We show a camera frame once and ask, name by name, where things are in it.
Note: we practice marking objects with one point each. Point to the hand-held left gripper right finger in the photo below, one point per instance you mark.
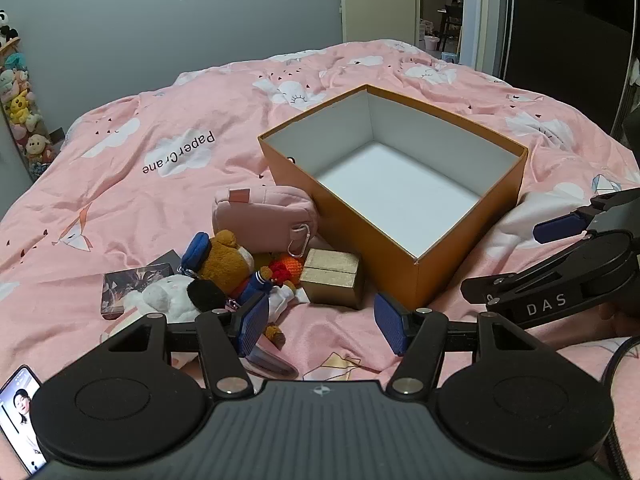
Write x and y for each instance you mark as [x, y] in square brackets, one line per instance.
[392, 325]

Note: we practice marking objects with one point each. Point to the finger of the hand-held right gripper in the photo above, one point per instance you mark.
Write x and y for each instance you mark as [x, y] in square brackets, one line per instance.
[557, 227]
[540, 305]

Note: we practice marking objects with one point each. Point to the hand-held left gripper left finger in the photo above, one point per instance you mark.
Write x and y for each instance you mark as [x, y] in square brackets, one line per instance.
[252, 325]

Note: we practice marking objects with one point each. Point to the orange crochet toy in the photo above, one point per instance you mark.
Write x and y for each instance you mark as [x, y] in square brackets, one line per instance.
[290, 266]

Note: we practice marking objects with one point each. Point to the brown bear plush blue hat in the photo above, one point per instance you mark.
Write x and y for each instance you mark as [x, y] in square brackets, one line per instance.
[225, 260]

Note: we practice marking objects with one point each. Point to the gold box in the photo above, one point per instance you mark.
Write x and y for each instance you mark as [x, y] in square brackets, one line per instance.
[330, 280]

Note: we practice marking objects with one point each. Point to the orange cardboard box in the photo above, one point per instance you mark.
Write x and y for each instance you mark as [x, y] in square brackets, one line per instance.
[360, 240]

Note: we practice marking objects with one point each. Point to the white dog plush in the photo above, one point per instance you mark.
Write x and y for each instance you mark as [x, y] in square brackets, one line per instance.
[160, 295]

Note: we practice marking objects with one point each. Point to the pink pouch with carabiner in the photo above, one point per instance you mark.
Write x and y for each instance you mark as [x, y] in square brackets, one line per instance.
[260, 212]

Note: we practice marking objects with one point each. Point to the dark box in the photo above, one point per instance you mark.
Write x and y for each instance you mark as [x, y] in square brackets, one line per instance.
[130, 285]

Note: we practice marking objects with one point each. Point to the pink printed blanket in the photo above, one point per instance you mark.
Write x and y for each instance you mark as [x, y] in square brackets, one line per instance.
[150, 210]

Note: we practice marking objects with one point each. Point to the dark chair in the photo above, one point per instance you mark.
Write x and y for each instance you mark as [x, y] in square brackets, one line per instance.
[451, 20]

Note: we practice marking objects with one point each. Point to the smartphone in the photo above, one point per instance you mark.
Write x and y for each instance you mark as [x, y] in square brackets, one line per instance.
[20, 410]

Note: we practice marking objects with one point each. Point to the cream door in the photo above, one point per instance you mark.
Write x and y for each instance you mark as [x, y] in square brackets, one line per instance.
[385, 0]

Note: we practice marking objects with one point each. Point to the column of plush toys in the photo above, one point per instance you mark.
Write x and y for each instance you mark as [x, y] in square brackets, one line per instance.
[20, 105]

